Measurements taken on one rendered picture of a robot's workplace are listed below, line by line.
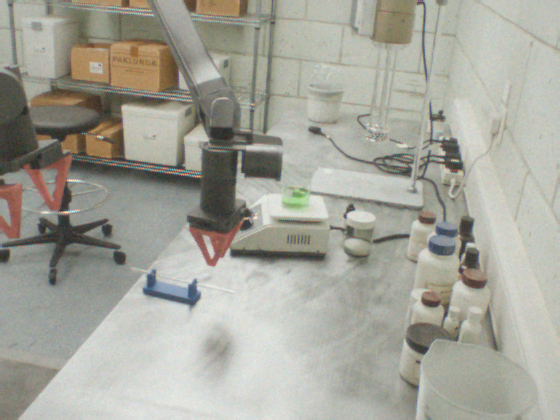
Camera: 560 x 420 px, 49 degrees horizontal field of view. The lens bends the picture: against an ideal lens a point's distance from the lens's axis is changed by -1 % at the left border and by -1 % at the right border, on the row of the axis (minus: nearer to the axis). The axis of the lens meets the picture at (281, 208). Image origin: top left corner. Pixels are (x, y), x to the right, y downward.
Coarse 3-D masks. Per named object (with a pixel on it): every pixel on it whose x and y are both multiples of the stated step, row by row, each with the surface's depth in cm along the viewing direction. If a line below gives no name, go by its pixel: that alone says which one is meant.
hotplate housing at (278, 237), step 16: (272, 224) 123; (288, 224) 124; (304, 224) 124; (320, 224) 125; (240, 240) 124; (256, 240) 124; (272, 240) 124; (288, 240) 125; (304, 240) 125; (320, 240) 125
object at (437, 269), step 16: (432, 240) 108; (448, 240) 108; (432, 256) 108; (448, 256) 107; (416, 272) 111; (432, 272) 107; (448, 272) 106; (416, 288) 111; (432, 288) 108; (448, 288) 108; (448, 304) 110
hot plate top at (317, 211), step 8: (272, 200) 130; (280, 200) 130; (312, 200) 132; (320, 200) 132; (272, 208) 126; (280, 208) 126; (312, 208) 128; (320, 208) 128; (272, 216) 123; (280, 216) 123; (288, 216) 123; (296, 216) 123; (304, 216) 124; (312, 216) 124; (320, 216) 124; (328, 216) 125
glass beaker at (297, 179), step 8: (288, 168) 128; (296, 168) 129; (304, 168) 128; (312, 168) 127; (288, 176) 124; (296, 176) 123; (304, 176) 123; (288, 184) 124; (296, 184) 124; (304, 184) 124; (288, 192) 125; (296, 192) 124; (304, 192) 125; (288, 200) 125; (296, 200) 125; (304, 200) 125; (288, 208) 126; (296, 208) 126; (304, 208) 126
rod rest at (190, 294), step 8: (152, 280) 109; (144, 288) 109; (152, 288) 109; (160, 288) 109; (168, 288) 109; (176, 288) 109; (184, 288) 109; (192, 288) 107; (160, 296) 108; (168, 296) 108; (176, 296) 107; (184, 296) 107; (192, 296) 107
